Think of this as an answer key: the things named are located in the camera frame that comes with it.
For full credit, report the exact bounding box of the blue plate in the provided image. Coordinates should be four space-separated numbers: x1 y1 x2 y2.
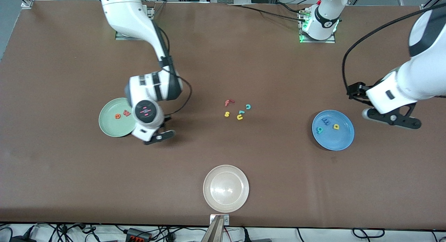
312 110 355 151

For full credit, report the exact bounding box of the green plate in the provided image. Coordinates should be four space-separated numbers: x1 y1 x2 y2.
99 97 138 137

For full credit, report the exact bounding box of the beige plate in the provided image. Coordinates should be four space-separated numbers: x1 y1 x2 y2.
203 165 249 213

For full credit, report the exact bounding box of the black orange power strip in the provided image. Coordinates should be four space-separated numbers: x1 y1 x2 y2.
125 228 152 242

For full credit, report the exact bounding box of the black right camera mount bracket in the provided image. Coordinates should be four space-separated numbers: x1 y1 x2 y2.
143 130 176 146

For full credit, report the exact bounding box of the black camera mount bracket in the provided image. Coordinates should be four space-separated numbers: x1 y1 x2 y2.
143 130 176 146
367 103 422 130

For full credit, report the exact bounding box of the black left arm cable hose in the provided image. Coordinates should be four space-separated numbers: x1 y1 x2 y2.
342 3 446 95

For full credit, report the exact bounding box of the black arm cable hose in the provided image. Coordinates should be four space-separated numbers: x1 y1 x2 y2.
342 3 446 95
151 19 193 119

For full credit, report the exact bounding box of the black left camera mount bracket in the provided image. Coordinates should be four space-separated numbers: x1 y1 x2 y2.
367 103 422 130

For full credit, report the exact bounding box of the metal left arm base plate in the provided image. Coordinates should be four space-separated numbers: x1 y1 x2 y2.
299 7 336 44

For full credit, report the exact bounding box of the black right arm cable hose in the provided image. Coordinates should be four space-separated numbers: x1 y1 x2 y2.
151 19 193 119

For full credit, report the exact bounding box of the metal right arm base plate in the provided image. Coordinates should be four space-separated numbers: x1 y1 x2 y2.
115 6 155 41

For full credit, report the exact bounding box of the black cable on table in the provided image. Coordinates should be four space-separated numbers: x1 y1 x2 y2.
226 3 309 22

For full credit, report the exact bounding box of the metal front camera mount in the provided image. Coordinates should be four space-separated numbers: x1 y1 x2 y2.
201 214 230 242

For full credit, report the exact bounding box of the black looped cable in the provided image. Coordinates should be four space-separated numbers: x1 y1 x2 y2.
352 228 386 239

